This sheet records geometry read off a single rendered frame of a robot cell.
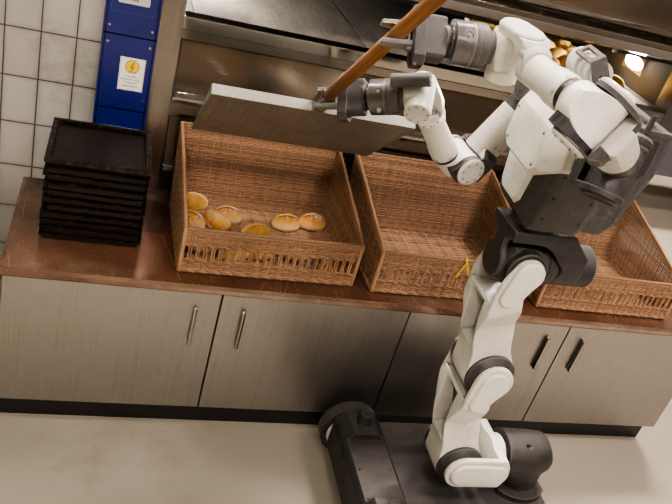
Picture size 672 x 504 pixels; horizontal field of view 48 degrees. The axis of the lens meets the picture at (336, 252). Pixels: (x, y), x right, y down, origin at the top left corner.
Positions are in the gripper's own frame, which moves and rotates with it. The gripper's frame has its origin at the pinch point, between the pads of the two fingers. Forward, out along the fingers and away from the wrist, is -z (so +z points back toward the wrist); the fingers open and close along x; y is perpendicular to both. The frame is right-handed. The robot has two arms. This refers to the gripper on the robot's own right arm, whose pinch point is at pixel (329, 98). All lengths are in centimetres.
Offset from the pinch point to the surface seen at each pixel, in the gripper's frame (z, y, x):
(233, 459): -42, -56, -100
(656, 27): 85, -98, 56
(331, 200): -21, -73, -12
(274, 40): -33, -40, 33
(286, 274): -23, -42, -41
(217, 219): -48, -42, -24
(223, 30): -46, -30, 33
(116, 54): -74, -17, 21
